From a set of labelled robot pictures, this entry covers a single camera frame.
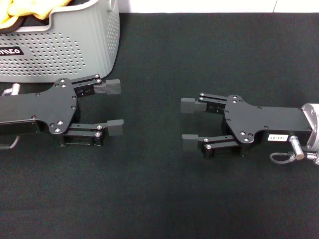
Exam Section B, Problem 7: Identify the right gripper cable with plug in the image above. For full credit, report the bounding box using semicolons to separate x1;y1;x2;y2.
270;135;319;165

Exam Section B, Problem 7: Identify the black tablecloth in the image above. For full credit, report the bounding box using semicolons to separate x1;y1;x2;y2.
0;11;319;239

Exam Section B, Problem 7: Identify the left gripper cable with plug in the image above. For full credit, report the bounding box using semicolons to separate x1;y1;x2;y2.
0;83;21;150

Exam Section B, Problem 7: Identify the grey perforated storage basket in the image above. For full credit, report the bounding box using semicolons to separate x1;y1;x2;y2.
0;0;121;83

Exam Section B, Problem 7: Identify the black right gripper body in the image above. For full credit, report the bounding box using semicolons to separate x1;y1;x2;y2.
221;94;314;157

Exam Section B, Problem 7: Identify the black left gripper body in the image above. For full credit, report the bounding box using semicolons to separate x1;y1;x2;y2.
0;78;82;147

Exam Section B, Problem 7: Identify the gripper cable with plug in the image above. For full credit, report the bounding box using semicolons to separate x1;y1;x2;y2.
0;83;21;150
270;135;319;165

